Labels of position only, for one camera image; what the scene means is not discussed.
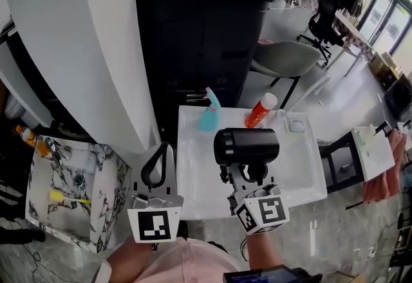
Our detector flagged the person's left forearm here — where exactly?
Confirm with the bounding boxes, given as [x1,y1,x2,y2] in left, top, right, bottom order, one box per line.
[106,235,156,278]

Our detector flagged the metal pliers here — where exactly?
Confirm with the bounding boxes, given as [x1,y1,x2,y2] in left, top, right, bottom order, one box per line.
[44,136,72,165]

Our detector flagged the table with checked cloth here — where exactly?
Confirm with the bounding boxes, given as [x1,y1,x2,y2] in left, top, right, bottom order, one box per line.
[333,10,376,77]

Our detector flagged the clothes rack with garments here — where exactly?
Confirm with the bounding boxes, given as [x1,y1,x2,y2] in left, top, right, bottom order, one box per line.
[339,0,367,19]

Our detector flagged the teal spray bottle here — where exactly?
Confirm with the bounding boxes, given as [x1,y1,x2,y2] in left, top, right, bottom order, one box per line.
[197,86,223,132]

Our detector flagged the orange bottle white cap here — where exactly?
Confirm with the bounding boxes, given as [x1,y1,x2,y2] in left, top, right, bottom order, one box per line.
[244,92,279,129]

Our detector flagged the black office chair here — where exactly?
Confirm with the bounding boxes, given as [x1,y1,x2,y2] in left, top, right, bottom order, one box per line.
[295,0,344,68]

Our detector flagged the small white basin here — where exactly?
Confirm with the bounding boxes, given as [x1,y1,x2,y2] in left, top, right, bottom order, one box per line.
[350,125,397,183]

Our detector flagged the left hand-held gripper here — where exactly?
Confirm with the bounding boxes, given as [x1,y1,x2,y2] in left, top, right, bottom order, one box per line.
[127,142,185,244]

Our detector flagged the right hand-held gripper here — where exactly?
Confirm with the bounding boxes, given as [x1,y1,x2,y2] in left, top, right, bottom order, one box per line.
[218,164,290,237]

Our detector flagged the orange drink bottle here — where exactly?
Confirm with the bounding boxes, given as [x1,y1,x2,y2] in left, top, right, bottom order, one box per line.
[15,125,50,156]

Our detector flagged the person's right forearm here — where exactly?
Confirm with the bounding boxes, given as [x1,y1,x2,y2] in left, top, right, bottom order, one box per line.
[245,229,285,272]

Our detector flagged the grey shell chair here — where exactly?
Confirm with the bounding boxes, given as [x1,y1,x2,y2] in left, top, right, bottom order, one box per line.
[250,40,323,109]

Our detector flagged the large black trash bin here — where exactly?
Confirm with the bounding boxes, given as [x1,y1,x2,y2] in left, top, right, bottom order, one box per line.
[134,0,278,113]

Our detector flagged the black side table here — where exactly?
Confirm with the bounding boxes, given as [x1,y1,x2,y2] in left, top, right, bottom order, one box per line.
[317,131,368,194]

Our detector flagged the yellow cleaning brush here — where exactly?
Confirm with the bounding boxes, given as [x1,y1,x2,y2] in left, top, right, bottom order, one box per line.
[48,189,93,206]

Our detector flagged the marble pattern sink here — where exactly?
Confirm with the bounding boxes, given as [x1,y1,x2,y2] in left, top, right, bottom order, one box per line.
[24,134,132,254]

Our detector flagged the black device with screen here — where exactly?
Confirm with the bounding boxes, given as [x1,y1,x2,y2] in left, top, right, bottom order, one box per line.
[222,264,323,283]

